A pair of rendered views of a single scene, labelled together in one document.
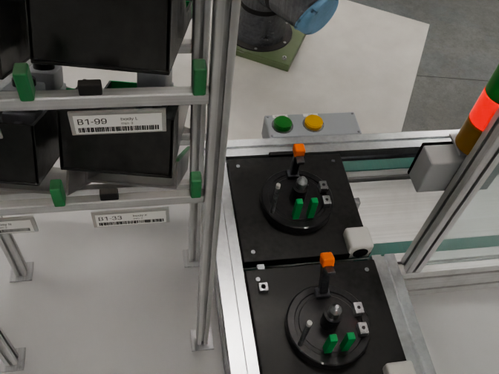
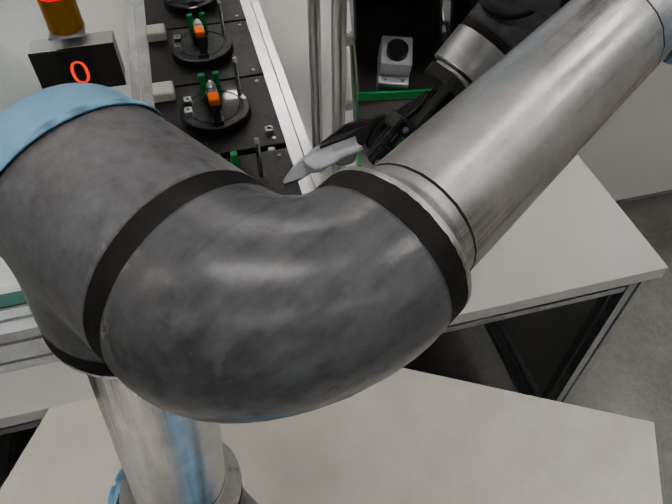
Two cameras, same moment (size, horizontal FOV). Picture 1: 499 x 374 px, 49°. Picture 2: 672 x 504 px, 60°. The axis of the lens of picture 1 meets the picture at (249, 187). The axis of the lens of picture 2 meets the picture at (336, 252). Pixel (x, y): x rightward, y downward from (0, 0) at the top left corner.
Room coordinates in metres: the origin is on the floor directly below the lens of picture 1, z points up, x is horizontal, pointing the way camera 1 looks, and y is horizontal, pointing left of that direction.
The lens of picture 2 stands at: (1.37, 0.10, 1.70)
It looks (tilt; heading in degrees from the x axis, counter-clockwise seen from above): 50 degrees down; 181
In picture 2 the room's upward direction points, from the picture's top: straight up
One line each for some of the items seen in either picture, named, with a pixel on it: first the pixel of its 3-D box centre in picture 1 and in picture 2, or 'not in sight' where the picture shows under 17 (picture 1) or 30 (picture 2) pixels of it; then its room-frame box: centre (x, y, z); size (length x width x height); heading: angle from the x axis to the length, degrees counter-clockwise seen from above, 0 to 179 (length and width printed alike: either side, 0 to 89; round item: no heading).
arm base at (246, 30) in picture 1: (260, 14); not in sight; (1.27, 0.04, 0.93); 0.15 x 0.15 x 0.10
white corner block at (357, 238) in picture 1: (357, 243); not in sight; (0.57, -0.21, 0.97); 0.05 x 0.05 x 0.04; 16
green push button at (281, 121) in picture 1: (282, 125); not in sight; (0.85, -0.05, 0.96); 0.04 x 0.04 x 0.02
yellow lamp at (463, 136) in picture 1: (479, 133); (60, 10); (0.57, -0.31, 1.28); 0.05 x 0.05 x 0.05
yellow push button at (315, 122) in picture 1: (313, 123); not in sight; (0.87, -0.12, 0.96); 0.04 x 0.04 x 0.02
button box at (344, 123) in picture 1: (310, 133); not in sight; (0.87, -0.12, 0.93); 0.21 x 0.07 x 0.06; 106
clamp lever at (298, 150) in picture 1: (297, 163); not in sight; (0.68, -0.08, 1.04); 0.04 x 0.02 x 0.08; 16
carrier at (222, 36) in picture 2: not in sight; (199, 34); (0.15, -0.23, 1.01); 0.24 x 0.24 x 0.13; 16
